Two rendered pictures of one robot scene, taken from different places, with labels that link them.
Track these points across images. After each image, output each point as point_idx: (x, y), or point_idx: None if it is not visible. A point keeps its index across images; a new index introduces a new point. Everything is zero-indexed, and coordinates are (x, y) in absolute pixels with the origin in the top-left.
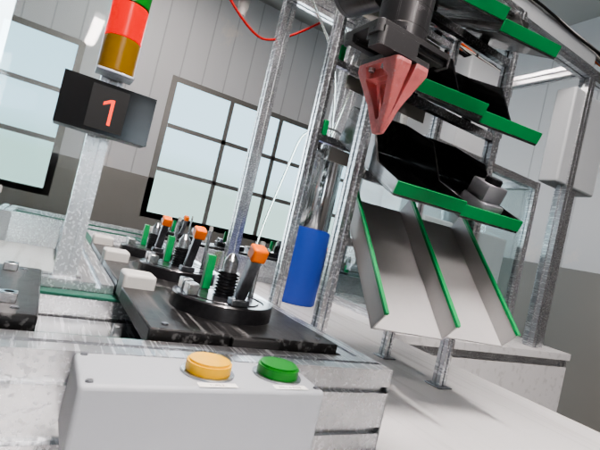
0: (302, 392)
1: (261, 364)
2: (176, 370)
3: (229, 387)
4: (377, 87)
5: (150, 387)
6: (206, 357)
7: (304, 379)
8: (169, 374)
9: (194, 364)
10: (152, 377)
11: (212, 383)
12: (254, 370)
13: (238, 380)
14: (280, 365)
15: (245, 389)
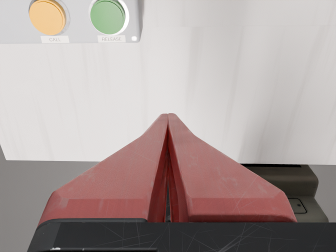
0: (120, 42)
1: (90, 18)
2: (26, 13)
3: (63, 41)
4: (178, 188)
5: (11, 43)
6: (43, 15)
7: (133, 19)
8: (21, 23)
9: (34, 26)
10: (10, 29)
11: (51, 36)
12: (89, 10)
13: (72, 29)
14: (106, 23)
15: (74, 42)
